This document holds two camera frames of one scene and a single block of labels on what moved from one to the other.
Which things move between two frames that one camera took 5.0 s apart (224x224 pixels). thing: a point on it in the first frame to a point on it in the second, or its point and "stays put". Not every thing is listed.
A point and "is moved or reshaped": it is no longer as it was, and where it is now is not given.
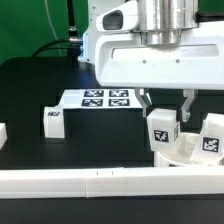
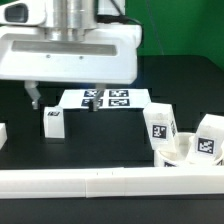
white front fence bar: (112, 182) stays put
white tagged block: (53, 121) stays put
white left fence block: (3, 134) stays put
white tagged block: (210, 145) is moved or reshaped
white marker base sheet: (104, 98) stays put
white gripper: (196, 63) to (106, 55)
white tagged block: (164, 129) is moved or reshaped
